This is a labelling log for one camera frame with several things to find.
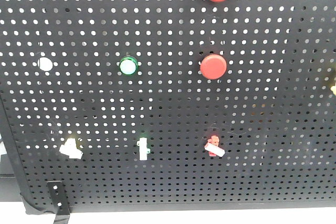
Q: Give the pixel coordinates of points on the red toggle switch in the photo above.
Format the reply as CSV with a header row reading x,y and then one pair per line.
x,y
212,146

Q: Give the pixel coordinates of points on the yellow toggle switch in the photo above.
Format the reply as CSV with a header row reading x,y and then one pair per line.
x,y
69,148

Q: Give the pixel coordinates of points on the black perforated pegboard panel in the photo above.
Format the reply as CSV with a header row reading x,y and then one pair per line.
x,y
273,110

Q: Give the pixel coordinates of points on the green round push button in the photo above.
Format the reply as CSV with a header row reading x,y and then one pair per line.
x,y
128,65

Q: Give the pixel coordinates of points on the lower red mushroom button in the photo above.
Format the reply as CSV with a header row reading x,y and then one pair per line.
x,y
213,66

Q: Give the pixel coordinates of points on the left black table clamp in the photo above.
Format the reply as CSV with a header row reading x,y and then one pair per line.
x,y
61,219

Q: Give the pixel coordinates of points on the black electronics box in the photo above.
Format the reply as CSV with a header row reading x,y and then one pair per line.
x,y
9,187

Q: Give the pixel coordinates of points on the white standing desk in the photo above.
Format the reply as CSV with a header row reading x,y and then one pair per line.
x,y
303,215

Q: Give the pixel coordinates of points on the green-white toggle switch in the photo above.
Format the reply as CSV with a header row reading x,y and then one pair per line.
x,y
144,151

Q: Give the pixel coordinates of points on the left black board bracket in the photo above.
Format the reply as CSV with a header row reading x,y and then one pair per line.
x,y
58,198

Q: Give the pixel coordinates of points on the yellow clamp handle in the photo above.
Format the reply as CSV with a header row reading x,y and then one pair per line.
x,y
333,86

